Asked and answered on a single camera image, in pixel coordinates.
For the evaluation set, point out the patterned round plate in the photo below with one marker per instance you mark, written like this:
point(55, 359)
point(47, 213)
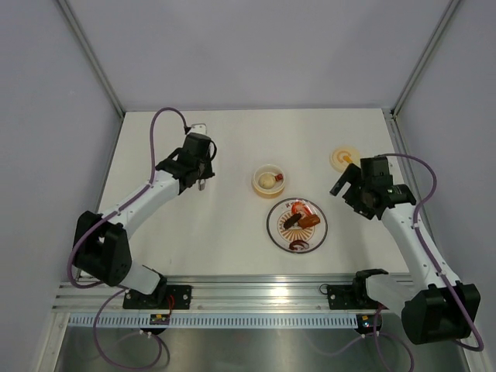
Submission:
point(281, 211)

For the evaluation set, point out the aluminium frame post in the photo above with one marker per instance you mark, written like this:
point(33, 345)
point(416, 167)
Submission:
point(83, 42)
point(426, 55)

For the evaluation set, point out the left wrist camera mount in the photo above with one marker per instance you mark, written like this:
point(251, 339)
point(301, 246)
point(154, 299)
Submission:
point(199, 128)

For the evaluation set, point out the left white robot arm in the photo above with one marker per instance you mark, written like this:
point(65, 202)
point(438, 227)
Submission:
point(101, 242)

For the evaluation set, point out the round beige lunch container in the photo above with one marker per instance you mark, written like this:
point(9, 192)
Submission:
point(279, 186)

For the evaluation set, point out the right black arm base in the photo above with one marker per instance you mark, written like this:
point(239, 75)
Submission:
point(343, 297)

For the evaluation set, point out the dark sea cucumber piece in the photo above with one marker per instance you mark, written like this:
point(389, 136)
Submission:
point(292, 220)

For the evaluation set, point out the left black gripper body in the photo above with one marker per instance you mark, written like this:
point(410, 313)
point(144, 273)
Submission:
point(204, 168)

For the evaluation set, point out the brown braised meat strip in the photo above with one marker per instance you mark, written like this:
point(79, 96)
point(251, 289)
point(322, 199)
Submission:
point(309, 221)

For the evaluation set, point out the red pepper slice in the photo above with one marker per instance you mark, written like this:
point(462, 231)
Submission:
point(301, 208)

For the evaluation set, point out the white slotted cable duct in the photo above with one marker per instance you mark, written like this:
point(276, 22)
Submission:
point(215, 321)

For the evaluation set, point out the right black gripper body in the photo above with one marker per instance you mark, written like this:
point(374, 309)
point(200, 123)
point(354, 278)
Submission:
point(356, 196)

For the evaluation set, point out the white round bun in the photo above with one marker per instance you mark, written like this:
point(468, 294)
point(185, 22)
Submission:
point(266, 181)

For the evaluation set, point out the aluminium mounting rail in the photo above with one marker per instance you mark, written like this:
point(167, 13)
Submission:
point(223, 294)

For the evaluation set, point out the metal food tongs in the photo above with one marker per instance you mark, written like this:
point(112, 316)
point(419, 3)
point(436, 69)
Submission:
point(202, 183)

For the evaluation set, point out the right aluminium frame post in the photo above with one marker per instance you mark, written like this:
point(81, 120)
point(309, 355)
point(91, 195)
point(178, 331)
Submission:
point(426, 55)

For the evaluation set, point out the round beige container lid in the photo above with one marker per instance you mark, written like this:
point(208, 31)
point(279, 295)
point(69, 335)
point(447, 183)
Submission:
point(342, 156)

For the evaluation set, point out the dark red octopus tentacle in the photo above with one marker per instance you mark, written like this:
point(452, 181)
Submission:
point(299, 246)

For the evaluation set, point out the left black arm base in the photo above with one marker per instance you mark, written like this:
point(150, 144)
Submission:
point(171, 295)

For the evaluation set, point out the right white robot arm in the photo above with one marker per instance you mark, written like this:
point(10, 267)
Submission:
point(440, 307)

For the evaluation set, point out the left aluminium frame post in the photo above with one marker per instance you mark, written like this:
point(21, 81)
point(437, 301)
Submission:
point(83, 42)

